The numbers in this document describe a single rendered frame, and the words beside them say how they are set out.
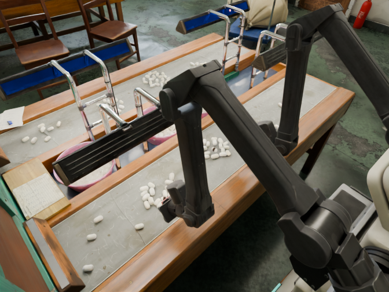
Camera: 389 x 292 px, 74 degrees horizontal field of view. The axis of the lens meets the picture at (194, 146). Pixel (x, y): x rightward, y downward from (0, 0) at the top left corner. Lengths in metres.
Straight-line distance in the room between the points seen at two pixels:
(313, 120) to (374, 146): 1.39
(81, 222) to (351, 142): 2.38
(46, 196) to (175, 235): 0.55
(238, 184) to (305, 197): 0.66
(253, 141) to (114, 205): 0.77
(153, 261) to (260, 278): 0.96
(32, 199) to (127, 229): 0.40
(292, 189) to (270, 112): 1.12
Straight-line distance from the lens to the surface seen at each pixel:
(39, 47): 3.21
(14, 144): 1.56
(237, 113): 0.48
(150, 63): 1.94
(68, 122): 1.57
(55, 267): 0.94
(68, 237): 1.12
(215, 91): 0.49
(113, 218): 1.10
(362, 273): 0.54
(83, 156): 0.83
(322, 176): 2.38
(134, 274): 0.97
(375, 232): 0.62
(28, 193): 1.25
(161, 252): 0.98
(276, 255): 1.88
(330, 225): 0.51
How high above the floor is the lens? 1.67
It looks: 46 degrees down
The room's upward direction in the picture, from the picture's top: 2 degrees clockwise
